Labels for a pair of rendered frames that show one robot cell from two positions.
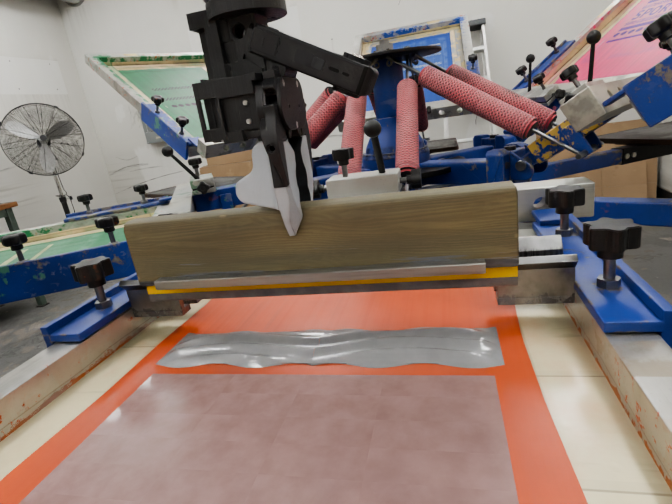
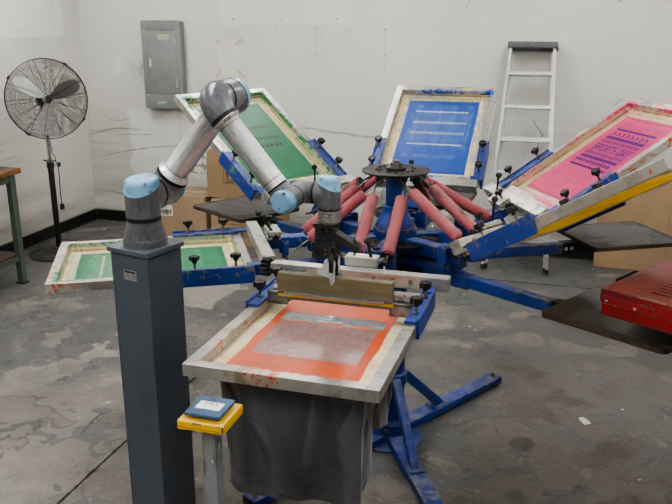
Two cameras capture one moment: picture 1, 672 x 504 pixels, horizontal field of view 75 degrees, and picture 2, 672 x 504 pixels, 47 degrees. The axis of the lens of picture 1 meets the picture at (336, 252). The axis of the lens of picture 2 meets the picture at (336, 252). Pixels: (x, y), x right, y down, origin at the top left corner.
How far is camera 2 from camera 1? 2.18 m
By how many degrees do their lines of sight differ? 2
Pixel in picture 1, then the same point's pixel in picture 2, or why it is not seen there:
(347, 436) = (338, 336)
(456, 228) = (376, 291)
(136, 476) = (289, 337)
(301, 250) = (332, 290)
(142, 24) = not seen: outside the picture
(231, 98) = (321, 247)
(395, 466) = (347, 341)
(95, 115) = (87, 62)
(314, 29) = (367, 15)
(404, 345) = (358, 322)
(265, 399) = (317, 329)
